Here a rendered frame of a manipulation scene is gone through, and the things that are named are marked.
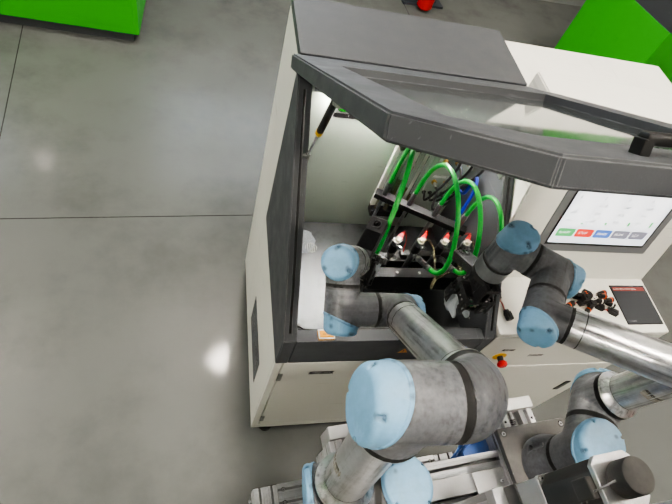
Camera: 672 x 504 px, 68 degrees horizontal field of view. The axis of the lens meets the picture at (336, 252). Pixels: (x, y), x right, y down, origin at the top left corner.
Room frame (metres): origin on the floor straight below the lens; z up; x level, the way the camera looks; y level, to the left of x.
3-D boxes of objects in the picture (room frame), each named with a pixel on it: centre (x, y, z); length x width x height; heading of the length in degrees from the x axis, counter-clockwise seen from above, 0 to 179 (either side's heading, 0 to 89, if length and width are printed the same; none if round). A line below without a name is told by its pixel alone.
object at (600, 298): (1.22, -0.89, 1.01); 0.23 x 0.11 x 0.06; 116
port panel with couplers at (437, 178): (1.36, -0.26, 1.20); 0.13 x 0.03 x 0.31; 116
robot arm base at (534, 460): (0.57, -0.74, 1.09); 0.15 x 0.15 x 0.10
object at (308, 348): (0.81, -0.27, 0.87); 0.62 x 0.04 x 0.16; 116
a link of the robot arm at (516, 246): (0.77, -0.34, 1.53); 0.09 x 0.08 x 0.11; 81
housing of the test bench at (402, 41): (1.59, -0.27, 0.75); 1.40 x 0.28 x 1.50; 116
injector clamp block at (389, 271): (1.08, -0.27, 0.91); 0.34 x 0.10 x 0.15; 116
